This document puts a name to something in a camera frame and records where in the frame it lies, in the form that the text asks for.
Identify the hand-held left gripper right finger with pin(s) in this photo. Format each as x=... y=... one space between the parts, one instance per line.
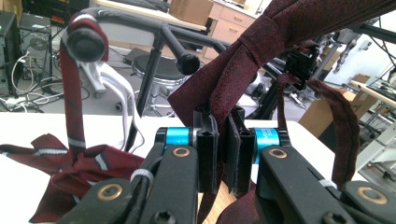
x=244 y=149

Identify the wooden drawer cabinet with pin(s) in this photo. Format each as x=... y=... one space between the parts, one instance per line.
x=230 y=25

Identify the brown cardboard box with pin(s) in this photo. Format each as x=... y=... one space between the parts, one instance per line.
x=320 y=112

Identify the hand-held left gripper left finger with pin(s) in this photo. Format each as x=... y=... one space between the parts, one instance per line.
x=207 y=146

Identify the aluminium rail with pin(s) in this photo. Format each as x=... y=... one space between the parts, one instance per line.
x=378 y=149

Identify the black computer tower green sticker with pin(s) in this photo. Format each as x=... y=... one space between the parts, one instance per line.
x=7 y=53

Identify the black rack with wooden tray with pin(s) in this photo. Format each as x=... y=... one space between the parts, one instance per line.
x=149 y=71

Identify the flat black box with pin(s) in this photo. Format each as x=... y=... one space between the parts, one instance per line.
x=134 y=56

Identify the plain dark red bow tie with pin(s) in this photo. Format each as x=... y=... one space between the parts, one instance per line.
x=243 y=62

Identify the black metal frame stand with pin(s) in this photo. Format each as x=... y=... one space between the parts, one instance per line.
x=376 y=32

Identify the black round stool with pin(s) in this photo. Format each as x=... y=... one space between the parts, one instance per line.
x=163 y=70

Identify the white foam mat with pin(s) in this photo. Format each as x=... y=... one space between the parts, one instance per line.
x=28 y=130

